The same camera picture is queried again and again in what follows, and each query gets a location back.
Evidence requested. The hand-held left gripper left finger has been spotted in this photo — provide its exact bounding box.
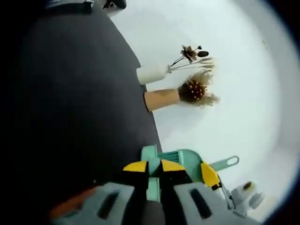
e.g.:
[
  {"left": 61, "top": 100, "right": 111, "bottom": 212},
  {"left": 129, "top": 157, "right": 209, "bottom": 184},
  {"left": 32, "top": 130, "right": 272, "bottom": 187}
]
[{"left": 52, "top": 160, "right": 150, "bottom": 225}]

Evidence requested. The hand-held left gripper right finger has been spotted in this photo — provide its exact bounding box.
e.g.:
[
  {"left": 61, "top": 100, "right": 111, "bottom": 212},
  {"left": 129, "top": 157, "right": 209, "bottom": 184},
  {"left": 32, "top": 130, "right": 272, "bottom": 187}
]
[{"left": 160, "top": 159, "right": 257, "bottom": 225}]

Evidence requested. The green broom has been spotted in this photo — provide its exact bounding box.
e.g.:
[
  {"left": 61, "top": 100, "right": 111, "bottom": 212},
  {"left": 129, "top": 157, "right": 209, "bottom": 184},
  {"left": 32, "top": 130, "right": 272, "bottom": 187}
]
[{"left": 206, "top": 155, "right": 240, "bottom": 172}]

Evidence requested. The green dustpan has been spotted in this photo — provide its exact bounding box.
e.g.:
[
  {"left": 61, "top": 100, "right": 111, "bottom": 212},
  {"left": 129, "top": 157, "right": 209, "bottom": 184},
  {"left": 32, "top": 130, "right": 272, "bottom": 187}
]
[{"left": 140, "top": 144, "right": 206, "bottom": 203}]

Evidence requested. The person's left hand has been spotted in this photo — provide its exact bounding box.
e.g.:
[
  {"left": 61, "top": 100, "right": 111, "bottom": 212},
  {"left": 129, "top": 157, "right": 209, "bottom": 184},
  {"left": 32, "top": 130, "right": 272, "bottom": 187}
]
[{"left": 53, "top": 186, "right": 101, "bottom": 212}]

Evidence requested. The beige vase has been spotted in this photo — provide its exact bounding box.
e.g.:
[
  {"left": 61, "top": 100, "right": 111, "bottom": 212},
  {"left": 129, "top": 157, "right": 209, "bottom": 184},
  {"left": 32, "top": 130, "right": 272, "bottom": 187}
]
[{"left": 143, "top": 88, "right": 180, "bottom": 113}]

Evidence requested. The white bottle vase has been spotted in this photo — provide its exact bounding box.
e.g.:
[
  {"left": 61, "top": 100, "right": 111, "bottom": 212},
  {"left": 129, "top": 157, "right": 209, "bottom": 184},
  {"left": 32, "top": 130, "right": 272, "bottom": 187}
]
[{"left": 136, "top": 65, "right": 173, "bottom": 85}]

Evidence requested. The black and white object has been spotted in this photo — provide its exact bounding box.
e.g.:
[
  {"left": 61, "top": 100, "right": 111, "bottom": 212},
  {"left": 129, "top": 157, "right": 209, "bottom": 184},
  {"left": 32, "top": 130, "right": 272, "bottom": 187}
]
[{"left": 102, "top": 0, "right": 128, "bottom": 10}]

